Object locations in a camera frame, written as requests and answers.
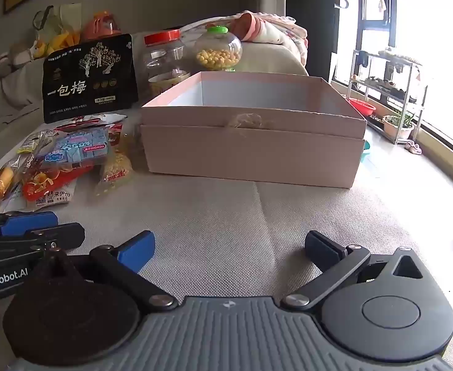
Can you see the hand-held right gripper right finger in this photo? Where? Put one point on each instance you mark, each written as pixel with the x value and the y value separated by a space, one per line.
pixel 321 249

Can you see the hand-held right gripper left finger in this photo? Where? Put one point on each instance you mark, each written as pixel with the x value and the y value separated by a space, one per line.
pixel 137 249

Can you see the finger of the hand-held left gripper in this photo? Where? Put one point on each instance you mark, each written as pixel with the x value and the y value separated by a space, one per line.
pixel 29 222
pixel 62 235

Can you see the red chicken snack packet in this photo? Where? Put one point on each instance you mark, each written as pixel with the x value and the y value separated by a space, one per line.
pixel 45 185

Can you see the bread packet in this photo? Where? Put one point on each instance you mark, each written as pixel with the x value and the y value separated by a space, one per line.
pixel 0 187

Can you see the clear brown snack packet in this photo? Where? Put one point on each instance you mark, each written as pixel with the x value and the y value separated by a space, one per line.
pixel 33 143

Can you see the yellow noodle packet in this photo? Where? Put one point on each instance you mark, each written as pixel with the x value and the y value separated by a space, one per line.
pixel 112 172

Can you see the blue candy packet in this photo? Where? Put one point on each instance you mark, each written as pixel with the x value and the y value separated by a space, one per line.
pixel 79 148

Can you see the red and silver snack packet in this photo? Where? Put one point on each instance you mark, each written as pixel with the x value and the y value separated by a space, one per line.
pixel 95 121

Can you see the pink cardboard box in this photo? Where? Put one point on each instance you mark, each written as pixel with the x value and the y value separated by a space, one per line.
pixel 249 154

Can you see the teal plastic object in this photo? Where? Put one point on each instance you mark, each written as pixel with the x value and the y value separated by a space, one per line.
pixel 365 150

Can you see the pair of small pink shoes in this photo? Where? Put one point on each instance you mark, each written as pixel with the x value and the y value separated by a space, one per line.
pixel 414 148

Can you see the green potted plant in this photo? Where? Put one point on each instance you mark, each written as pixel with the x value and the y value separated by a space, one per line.
pixel 400 125

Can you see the red plastic basin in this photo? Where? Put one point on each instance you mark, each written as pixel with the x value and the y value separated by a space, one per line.
pixel 361 107

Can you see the black snack bag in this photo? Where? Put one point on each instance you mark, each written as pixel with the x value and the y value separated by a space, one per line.
pixel 91 85

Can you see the grey plush toy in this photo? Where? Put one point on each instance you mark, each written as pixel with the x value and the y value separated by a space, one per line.
pixel 23 56

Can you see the metal shelf rack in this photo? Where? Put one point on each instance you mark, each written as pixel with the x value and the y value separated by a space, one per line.
pixel 388 85

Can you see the yellow plush toy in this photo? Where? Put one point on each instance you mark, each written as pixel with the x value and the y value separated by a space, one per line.
pixel 66 42

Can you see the clear jar with red lid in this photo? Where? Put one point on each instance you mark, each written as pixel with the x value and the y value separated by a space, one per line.
pixel 164 58

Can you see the cream blanket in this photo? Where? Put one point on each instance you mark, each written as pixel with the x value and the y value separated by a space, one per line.
pixel 265 60

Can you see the cream tote bag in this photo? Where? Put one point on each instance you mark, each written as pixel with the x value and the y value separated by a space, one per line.
pixel 66 19

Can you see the orange toy helmet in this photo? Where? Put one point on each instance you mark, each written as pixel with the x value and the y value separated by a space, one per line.
pixel 101 27

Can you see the round jar with green lid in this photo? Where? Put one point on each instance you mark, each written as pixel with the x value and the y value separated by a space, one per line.
pixel 217 52

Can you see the pink printed blanket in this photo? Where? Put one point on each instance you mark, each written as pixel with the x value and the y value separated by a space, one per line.
pixel 280 34

